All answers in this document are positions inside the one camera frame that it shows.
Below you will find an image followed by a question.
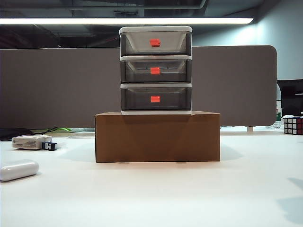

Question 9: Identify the smoky drawer with ribbed back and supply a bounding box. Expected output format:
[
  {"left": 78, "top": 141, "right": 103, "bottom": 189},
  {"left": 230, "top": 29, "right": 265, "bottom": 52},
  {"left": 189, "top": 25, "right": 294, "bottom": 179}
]
[{"left": 120, "top": 59, "right": 191, "bottom": 83}]

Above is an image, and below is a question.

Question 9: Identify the white earphone case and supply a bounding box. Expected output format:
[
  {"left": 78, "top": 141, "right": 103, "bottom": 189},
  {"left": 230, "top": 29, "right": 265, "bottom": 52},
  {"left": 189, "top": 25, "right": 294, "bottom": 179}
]
[{"left": 0, "top": 159, "right": 40, "bottom": 182}]

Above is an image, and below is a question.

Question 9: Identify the brown cardboard box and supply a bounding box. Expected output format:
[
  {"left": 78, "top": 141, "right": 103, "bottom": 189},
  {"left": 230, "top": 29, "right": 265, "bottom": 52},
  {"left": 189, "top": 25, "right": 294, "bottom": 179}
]
[{"left": 94, "top": 111, "right": 221, "bottom": 163}]

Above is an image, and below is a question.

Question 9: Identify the grey desk partition panel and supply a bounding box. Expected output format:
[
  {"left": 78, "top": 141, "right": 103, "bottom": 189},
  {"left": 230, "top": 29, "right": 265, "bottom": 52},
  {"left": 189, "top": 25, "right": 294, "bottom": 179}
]
[{"left": 0, "top": 45, "right": 277, "bottom": 130}]

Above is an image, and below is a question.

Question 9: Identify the long ceiling light strip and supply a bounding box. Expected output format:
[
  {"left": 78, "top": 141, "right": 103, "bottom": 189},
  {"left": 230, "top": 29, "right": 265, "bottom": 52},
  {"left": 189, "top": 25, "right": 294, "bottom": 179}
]
[{"left": 0, "top": 17, "right": 254, "bottom": 26}]

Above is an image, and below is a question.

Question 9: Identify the small blue black clip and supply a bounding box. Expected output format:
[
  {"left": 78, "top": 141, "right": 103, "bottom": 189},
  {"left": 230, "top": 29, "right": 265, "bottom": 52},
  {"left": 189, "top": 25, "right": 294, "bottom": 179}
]
[{"left": 41, "top": 141, "right": 57, "bottom": 151}]

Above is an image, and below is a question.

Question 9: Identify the clear plastic bottle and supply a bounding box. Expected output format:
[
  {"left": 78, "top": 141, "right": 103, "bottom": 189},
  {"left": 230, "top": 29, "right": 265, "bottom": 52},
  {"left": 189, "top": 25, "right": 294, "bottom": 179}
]
[{"left": 272, "top": 84, "right": 284, "bottom": 130}]

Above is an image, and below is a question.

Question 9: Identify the black office chair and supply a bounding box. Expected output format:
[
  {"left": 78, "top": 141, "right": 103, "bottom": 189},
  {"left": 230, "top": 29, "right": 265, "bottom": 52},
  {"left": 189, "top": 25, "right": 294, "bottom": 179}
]
[{"left": 276, "top": 79, "right": 303, "bottom": 117}]

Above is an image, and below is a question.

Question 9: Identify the black Rubik's cube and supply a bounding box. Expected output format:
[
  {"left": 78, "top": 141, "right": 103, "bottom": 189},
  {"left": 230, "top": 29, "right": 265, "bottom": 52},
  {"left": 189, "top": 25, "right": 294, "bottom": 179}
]
[{"left": 282, "top": 115, "right": 303, "bottom": 136}]

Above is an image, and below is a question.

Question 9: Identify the smoky drawer with flat red handle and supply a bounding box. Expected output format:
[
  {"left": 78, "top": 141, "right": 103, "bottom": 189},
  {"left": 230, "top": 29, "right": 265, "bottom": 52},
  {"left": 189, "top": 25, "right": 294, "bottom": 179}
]
[{"left": 120, "top": 87, "right": 191, "bottom": 111}]

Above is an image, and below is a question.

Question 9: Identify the white plastic drawer cabinet frame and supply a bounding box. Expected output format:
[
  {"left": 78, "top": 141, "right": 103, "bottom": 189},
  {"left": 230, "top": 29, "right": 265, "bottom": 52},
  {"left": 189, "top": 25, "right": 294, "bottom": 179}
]
[{"left": 119, "top": 26, "right": 193, "bottom": 116}]

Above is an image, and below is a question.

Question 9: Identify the black cable bundle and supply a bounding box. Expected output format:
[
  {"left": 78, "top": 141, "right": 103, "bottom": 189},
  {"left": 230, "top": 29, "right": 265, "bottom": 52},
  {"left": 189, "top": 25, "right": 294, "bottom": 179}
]
[{"left": 0, "top": 127, "right": 59, "bottom": 141}]

